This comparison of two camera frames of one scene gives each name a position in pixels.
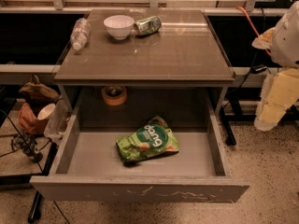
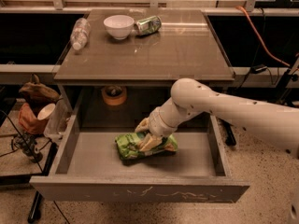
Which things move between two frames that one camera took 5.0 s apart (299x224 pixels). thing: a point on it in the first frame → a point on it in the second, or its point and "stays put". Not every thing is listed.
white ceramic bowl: x=119 y=26 stays put
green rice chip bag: x=153 y=139 stays put
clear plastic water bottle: x=79 y=34 stays put
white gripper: x=287 y=41 → x=156 y=121
